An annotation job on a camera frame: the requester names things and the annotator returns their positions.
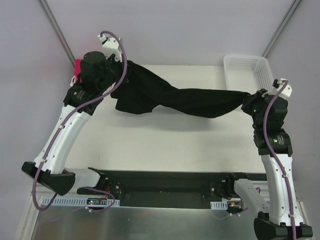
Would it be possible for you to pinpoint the black daisy print t-shirt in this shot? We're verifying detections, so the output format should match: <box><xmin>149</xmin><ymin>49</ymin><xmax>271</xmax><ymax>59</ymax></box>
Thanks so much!
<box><xmin>110</xmin><ymin>61</ymin><xmax>250</xmax><ymax>119</ymax></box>

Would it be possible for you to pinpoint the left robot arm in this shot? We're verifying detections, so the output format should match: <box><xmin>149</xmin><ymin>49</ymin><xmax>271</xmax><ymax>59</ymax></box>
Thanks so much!
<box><xmin>21</xmin><ymin>51</ymin><xmax>126</xmax><ymax>196</ymax></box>

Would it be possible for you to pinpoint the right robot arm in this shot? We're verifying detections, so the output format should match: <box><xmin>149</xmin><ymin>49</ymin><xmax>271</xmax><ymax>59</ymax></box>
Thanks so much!
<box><xmin>225</xmin><ymin>87</ymin><xmax>313</xmax><ymax>240</ymax></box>

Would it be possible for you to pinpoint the pink folded t-shirt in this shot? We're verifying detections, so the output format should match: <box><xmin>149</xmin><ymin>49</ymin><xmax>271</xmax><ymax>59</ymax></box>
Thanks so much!
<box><xmin>72</xmin><ymin>59</ymin><xmax>82</xmax><ymax>83</ymax></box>

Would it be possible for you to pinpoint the white folded t-shirt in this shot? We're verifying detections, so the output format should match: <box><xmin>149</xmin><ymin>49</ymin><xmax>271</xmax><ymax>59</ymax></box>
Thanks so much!
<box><xmin>70</xmin><ymin>75</ymin><xmax>76</xmax><ymax>87</ymax></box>

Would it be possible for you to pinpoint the white plastic basket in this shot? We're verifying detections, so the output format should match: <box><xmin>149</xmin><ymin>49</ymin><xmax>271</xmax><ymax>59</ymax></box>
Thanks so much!
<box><xmin>223</xmin><ymin>55</ymin><xmax>274</xmax><ymax>94</ymax></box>

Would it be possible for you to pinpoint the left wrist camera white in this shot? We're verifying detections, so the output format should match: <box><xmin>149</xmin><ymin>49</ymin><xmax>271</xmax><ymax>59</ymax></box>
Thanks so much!
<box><xmin>98</xmin><ymin>35</ymin><xmax>123</xmax><ymax>63</ymax></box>

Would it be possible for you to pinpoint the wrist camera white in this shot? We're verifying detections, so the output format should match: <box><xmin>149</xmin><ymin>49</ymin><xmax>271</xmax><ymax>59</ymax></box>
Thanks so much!
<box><xmin>272</xmin><ymin>78</ymin><xmax>293</xmax><ymax>100</ymax></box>
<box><xmin>98</xmin><ymin>35</ymin><xmax>123</xmax><ymax>63</ymax></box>

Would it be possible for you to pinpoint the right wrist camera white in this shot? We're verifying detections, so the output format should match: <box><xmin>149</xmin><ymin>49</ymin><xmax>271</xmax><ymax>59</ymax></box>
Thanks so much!
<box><xmin>272</xmin><ymin>78</ymin><xmax>293</xmax><ymax>100</ymax></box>

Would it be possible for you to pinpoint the right white cable duct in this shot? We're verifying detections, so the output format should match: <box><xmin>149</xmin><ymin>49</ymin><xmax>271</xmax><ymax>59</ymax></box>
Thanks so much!
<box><xmin>210</xmin><ymin>201</ymin><xmax>228</xmax><ymax>211</ymax></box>

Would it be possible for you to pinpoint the white cable duct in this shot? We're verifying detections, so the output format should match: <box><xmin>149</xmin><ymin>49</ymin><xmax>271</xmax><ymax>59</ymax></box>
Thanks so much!
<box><xmin>51</xmin><ymin>196</ymin><xmax>120</xmax><ymax>208</ymax></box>
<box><xmin>210</xmin><ymin>201</ymin><xmax>228</xmax><ymax>211</ymax></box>

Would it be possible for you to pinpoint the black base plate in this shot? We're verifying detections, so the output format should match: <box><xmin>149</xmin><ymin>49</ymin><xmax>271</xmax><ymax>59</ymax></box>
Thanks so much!
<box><xmin>76</xmin><ymin>170</ymin><xmax>261</xmax><ymax>209</ymax></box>

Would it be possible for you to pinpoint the left white cable duct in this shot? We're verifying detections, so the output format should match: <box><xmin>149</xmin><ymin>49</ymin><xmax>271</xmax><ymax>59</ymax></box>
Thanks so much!
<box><xmin>51</xmin><ymin>196</ymin><xmax>120</xmax><ymax>208</ymax></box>

